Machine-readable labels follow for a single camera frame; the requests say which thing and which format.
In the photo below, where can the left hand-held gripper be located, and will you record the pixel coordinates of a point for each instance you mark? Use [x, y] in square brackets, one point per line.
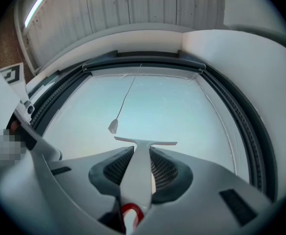
[15, 92]

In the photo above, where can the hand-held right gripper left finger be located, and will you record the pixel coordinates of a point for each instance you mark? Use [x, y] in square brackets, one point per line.
[84, 180]

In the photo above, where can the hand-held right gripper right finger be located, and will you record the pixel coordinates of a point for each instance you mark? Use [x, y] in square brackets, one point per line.
[206, 192]

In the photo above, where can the frosted window glass pane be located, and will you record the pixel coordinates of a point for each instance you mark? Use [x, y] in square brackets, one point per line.
[169, 111]

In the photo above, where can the person's left hand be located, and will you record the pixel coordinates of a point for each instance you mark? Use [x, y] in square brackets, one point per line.
[8, 143]

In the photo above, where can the white chest freezer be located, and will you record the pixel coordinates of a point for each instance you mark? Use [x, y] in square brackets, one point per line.
[255, 136]

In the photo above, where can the rectangular ceiling light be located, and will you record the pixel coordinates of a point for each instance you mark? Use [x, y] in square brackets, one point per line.
[34, 10]

